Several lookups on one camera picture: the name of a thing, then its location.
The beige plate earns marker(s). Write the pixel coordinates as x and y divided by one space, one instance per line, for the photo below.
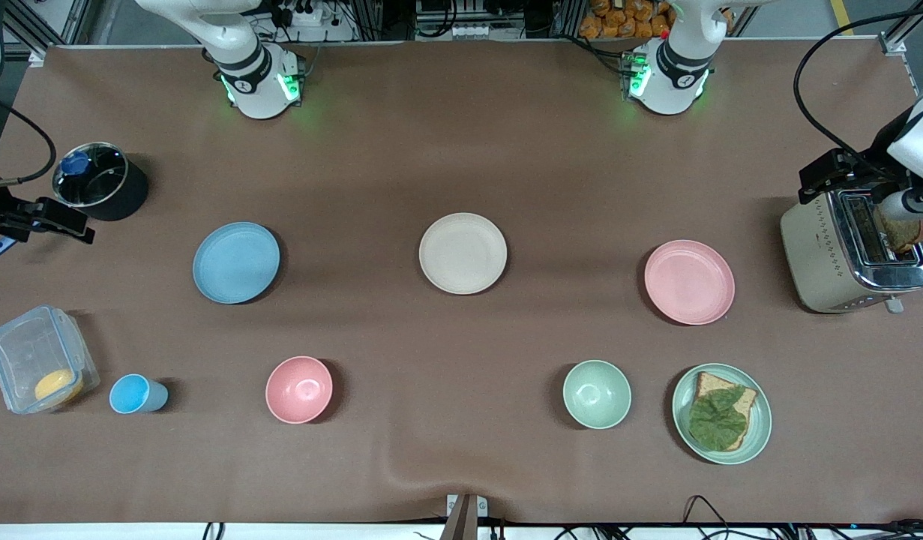
462 253

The blue cup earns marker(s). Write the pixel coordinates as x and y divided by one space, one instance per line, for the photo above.
131 394

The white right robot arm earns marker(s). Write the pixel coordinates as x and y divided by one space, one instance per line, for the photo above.
255 82

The glass lid blue knob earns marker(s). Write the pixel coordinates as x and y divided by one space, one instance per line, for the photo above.
90 176

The green lettuce leaf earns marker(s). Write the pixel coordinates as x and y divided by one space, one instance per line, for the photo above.
717 420

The brown table cloth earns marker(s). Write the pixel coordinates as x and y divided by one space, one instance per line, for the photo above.
461 150

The orange round food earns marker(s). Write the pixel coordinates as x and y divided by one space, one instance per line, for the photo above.
58 386

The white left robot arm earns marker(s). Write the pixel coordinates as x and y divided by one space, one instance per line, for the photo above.
675 75

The bread slice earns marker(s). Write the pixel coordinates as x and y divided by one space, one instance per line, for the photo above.
710 382

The pink bowl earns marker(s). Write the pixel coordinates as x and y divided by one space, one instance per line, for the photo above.
299 390

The pink plate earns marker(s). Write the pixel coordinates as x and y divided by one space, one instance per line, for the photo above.
689 282

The brown toast slice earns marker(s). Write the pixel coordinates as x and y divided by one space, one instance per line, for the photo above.
902 236

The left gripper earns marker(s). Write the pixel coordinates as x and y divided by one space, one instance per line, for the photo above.
873 166

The white power strip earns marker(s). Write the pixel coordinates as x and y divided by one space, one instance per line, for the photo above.
307 13

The beige chrome toaster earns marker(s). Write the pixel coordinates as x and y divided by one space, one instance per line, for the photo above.
821 262

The clear plastic container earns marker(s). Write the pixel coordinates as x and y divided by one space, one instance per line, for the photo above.
26 352

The orange snack bags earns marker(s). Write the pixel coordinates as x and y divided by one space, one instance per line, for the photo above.
626 19

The green bowl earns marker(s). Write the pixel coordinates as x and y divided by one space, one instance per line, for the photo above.
597 394

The metal table clamp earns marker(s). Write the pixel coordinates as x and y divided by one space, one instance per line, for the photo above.
465 517

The blue plate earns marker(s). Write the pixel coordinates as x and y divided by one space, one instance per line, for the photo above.
236 262

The green plate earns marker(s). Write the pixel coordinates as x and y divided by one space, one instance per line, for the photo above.
759 427

